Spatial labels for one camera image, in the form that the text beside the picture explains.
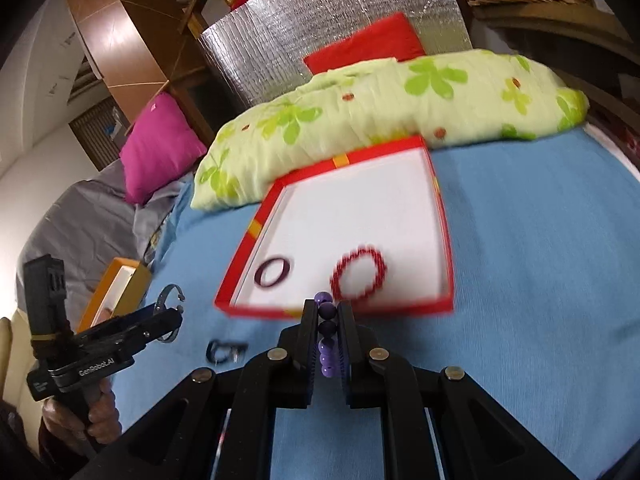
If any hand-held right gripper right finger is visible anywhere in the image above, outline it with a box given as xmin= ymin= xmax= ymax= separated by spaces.
xmin=337 ymin=300 xmax=581 ymax=480

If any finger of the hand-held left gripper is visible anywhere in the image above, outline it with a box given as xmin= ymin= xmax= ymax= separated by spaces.
xmin=127 ymin=306 xmax=183 ymax=346

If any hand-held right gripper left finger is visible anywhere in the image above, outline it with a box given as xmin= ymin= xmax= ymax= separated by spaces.
xmin=65 ymin=299 xmax=321 ymax=480

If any silver metal bangle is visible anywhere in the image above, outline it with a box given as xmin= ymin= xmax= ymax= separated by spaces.
xmin=154 ymin=284 xmax=187 ymax=345

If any purple bead bracelet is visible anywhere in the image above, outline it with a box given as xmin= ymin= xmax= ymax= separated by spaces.
xmin=314 ymin=291 xmax=337 ymax=380

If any black hair tie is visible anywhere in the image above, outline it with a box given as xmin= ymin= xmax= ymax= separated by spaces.
xmin=206 ymin=340 xmax=248 ymax=365

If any red cardboard box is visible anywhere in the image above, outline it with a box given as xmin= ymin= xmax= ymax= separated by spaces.
xmin=214 ymin=135 xmax=456 ymax=318

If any person's left hand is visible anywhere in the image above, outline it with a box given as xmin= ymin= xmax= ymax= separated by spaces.
xmin=40 ymin=380 xmax=123 ymax=461

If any orange cardboard box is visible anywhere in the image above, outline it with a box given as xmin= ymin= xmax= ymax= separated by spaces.
xmin=77 ymin=257 xmax=151 ymax=333

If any dark maroon bangle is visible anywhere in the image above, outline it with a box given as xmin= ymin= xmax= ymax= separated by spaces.
xmin=253 ymin=256 xmax=292 ymax=289

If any grey cloth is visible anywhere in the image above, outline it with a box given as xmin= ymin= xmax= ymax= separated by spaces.
xmin=22 ymin=160 xmax=186 ymax=321

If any pink pillow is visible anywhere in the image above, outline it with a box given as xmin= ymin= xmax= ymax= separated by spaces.
xmin=120 ymin=92 xmax=208 ymax=206

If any dark wicker chest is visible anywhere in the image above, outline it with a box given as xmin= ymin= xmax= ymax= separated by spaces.
xmin=67 ymin=95 xmax=132 ymax=171

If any green floral pillow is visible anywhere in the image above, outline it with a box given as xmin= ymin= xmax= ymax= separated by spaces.
xmin=191 ymin=49 xmax=590 ymax=211

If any red cushion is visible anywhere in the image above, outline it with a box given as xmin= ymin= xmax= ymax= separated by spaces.
xmin=303 ymin=12 xmax=427 ymax=75

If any silver foil mat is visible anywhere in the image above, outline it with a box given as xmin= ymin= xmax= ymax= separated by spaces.
xmin=199 ymin=0 xmax=473 ymax=116

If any wooden bench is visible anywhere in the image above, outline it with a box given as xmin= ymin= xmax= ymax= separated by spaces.
xmin=470 ymin=0 xmax=640 ymax=66

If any red bead bracelet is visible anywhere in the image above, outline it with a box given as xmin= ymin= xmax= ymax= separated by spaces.
xmin=329 ymin=245 xmax=388 ymax=303

